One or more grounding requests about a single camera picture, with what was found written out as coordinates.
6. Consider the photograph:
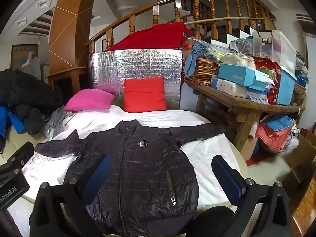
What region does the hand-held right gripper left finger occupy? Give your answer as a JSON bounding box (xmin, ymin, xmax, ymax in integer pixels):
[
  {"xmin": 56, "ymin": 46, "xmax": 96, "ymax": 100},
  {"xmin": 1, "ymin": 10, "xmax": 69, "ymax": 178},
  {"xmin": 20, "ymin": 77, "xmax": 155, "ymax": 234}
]
[{"xmin": 29, "ymin": 155, "xmax": 112, "ymax": 237}]

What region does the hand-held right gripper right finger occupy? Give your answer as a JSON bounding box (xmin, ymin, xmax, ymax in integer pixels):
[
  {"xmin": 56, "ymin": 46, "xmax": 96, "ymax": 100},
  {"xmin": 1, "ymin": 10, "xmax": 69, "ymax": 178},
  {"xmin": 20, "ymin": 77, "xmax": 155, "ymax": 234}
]
[{"xmin": 212, "ymin": 155, "xmax": 297, "ymax": 237}]

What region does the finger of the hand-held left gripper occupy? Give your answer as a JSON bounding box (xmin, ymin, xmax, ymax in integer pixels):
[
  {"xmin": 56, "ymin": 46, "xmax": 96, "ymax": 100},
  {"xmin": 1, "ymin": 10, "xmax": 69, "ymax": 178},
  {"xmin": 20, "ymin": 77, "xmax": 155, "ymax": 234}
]
[{"xmin": 0, "ymin": 141, "xmax": 34, "ymax": 176}]

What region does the dark quilted jacket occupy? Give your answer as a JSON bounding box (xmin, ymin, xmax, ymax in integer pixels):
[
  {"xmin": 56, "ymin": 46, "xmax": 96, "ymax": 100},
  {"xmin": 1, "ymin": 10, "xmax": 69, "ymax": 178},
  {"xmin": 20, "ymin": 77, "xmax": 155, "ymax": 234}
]
[{"xmin": 35, "ymin": 119, "xmax": 226, "ymax": 237}]

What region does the pile of dark clothes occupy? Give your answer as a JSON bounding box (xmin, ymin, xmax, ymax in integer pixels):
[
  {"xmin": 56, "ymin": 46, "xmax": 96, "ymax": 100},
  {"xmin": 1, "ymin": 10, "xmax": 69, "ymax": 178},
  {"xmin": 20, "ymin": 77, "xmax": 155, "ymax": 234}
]
[{"xmin": 0, "ymin": 69, "xmax": 65, "ymax": 135}]

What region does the cream sofa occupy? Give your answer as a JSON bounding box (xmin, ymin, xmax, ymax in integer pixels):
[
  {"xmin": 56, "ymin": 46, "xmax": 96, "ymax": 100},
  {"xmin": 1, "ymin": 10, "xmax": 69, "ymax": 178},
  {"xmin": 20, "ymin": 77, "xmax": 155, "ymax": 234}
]
[{"xmin": 0, "ymin": 125, "xmax": 250, "ymax": 237}]

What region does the white blanket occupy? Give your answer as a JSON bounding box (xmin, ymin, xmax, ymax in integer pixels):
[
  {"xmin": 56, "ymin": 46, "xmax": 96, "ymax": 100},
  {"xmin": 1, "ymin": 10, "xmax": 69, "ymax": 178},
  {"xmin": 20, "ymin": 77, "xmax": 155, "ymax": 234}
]
[{"xmin": 7, "ymin": 104, "xmax": 247, "ymax": 237}]

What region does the blue jacket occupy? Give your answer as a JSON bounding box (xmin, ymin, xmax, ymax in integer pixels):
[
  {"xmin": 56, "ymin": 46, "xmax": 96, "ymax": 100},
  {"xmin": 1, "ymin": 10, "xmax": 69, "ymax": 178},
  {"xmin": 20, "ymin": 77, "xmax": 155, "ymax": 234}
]
[{"xmin": 0, "ymin": 105, "xmax": 27, "ymax": 139}]

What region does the grey garment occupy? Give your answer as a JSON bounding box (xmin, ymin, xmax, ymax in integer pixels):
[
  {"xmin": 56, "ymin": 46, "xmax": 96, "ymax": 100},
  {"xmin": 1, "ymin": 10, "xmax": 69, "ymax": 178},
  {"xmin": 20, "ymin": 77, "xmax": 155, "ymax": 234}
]
[{"xmin": 43, "ymin": 105, "xmax": 74, "ymax": 139}]

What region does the pile of folded cloths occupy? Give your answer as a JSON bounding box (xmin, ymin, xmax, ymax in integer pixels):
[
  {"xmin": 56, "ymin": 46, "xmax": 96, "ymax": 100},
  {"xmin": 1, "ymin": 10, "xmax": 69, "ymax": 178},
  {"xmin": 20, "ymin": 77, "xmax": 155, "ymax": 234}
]
[{"xmin": 255, "ymin": 115, "xmax": 297, "ymax": 153}]

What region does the wooden bench table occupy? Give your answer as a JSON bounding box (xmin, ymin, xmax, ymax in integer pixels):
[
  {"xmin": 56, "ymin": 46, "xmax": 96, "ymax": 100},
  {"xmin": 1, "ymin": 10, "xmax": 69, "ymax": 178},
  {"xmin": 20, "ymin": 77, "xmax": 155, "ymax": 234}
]
[{"xmin": 184, "ymin": 78, "xmax": 307, "ymax": 153}]

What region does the pink pillow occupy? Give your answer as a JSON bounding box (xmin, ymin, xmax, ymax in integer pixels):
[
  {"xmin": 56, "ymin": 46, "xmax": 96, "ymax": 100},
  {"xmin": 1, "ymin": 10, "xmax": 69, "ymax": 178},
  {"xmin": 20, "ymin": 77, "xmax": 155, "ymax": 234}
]
[{"xmin": 64, "ymin": 90, "xmax": 116, "ymax": 111}]

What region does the large cardboard box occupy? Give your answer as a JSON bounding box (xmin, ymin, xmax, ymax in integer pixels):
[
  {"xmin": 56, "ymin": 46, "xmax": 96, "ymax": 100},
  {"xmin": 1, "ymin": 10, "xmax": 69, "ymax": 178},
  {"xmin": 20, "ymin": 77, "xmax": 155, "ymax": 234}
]
[{"xmin": 284, "ymin": 131, "xmax": 316, "ymax": 195}]

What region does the white cabinet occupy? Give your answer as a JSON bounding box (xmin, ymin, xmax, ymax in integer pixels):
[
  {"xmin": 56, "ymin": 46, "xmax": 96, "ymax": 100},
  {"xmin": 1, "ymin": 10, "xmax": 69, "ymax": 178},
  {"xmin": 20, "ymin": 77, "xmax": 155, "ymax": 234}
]
[{"xmin": 21, "ymin": 57, "xmax": 48, "ymax": 82}]

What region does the red pillow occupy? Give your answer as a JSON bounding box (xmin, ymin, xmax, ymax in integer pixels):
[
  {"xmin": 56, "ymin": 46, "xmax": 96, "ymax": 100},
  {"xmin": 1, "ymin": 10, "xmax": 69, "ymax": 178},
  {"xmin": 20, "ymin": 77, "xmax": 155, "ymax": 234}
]
[{"xmin": 123, "ymin": 76, "xmax": 167, "ymax": 113}]

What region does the wooden furniture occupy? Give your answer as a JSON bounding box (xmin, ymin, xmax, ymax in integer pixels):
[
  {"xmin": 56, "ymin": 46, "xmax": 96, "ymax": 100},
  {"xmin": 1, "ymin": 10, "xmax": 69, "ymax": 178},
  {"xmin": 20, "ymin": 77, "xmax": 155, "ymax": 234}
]
[{"xmin": 290, "ymin": 178, "xmax": 316, "ymax": 237}]

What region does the blue and white pack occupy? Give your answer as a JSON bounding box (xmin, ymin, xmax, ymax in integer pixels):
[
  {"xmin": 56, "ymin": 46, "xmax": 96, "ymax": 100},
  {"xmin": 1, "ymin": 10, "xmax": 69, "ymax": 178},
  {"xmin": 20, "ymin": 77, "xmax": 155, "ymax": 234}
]
[{"xmin": 245, "ymin": 89, "xmax": 269, "ymax": 104}]

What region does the white tissue pack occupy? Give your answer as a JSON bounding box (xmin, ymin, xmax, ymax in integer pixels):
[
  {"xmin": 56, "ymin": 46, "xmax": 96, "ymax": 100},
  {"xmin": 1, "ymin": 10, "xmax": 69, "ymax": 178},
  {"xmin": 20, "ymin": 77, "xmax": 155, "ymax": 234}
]
[{"xmin": 212, "ymin": 75, "xmax": 248, "ymax": 99}]

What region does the wooden door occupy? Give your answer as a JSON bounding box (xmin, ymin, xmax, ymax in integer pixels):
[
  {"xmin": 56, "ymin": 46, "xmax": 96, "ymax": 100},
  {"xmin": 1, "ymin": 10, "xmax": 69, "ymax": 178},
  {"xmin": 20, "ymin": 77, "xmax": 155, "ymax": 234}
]
[{"xmin": 11, "ymin": 44, "xmax": 39, "ymax": 71}]

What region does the blue cardboard box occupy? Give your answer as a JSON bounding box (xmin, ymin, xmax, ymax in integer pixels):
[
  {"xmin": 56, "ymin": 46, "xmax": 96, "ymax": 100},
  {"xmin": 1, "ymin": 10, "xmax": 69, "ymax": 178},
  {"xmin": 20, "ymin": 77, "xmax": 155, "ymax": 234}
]
[{"xmin": 218, "ymin": 63, "xmax": 276, "ymax": 92}]

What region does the blue storage bin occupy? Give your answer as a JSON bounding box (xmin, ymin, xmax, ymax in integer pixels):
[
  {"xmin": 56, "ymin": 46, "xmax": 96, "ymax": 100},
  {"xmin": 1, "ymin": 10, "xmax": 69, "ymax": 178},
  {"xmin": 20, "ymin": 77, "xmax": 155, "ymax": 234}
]
[{"xmin": 276, "ymin": 67, "xmax": 298, "ymax": 105}]

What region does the small wicker basket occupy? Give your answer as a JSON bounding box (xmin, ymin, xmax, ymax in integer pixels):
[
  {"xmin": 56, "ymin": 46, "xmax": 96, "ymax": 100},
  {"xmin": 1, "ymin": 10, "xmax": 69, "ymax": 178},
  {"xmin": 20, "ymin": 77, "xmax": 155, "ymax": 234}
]
[{"xmin": 292, "ymin": 83, "xmax": 308, "ymax": 95}]

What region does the red gift box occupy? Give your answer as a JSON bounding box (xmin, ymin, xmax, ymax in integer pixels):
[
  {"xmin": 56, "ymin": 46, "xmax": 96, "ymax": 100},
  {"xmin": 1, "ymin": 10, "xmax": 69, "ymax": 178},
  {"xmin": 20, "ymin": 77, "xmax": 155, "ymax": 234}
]
[{"xmin": 253, "ymin": 56, "xmax": 282, "ymax": 105}]

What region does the silver foil insulation panel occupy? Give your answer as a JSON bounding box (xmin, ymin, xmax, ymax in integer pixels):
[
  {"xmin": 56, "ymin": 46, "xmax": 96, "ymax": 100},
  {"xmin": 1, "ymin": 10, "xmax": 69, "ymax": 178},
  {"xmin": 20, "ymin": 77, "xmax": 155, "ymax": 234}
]
[{"xmin": 88, "ymin": 48, "xmax": 184, "ymax": 110}]

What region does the plastic bag of beige cloth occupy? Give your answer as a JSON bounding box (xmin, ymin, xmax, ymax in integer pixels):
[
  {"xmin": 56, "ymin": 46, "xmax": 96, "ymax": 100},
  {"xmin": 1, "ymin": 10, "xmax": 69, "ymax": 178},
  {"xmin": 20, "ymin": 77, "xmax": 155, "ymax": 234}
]
[{"xmin": 220, "ymin": 47, "xmax": 257, "ymax": 70}]

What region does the blue cloth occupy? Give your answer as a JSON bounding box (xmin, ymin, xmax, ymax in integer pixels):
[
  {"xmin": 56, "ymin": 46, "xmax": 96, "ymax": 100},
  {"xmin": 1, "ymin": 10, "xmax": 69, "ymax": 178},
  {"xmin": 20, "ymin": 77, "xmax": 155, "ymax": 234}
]
[{"xmin": 185, "ymin": 44, "xmax": 218, "ymax": 76}]

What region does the dark patterned plastic bag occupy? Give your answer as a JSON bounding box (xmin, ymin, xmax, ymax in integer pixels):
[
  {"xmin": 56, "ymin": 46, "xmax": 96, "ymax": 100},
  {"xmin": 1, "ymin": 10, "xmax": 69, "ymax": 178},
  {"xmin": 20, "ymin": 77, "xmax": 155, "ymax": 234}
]
[{"xmin": 228, "ymin": 39, "xmax": 253, "ymax": 56}]

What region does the wooden column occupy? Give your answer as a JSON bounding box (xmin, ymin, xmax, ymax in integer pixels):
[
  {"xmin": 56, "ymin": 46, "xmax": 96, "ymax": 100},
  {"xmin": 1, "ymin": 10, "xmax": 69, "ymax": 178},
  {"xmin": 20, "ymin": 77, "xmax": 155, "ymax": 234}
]
[{"xmin": 48, "ymin": 0, "xmax": 99, "ymax": 89}]

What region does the clear plastic storage bin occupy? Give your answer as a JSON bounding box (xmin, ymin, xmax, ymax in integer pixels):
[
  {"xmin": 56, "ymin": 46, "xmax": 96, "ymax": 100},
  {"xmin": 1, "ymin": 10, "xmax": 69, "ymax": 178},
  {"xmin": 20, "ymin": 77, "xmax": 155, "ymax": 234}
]
[{"xmin": 252, "ymin": 30, "xmax": 297, "ymax": 76}]

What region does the red cloth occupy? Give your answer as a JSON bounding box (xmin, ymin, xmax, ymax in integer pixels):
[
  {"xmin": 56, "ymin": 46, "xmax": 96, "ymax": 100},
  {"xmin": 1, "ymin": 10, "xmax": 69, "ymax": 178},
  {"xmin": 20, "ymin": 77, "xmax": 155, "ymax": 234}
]
[{"xmin": 105, "ymin": 22, "xmax": 192, "ymax": 52}]

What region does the wooden stair railing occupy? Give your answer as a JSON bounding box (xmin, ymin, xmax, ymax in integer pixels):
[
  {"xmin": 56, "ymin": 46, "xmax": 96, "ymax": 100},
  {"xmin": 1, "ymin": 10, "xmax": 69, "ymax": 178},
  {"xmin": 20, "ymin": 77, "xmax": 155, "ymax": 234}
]
[{"xmin": 85, "ymin": 0, "xmax": 277, "ymax": 53}]

